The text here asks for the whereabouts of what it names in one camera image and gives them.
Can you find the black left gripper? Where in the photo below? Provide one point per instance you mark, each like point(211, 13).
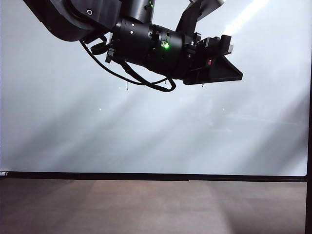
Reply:
point(170, 53)

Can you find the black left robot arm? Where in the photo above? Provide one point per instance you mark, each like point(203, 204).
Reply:
point(63, 22)

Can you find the white whiteboard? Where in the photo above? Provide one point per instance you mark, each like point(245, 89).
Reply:
point(146, 134)

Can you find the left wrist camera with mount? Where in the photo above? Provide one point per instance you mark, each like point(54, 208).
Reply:
point(187, 19)

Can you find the black whiteboard bottom rail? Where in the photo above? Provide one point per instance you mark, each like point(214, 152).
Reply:
point(146, 177)

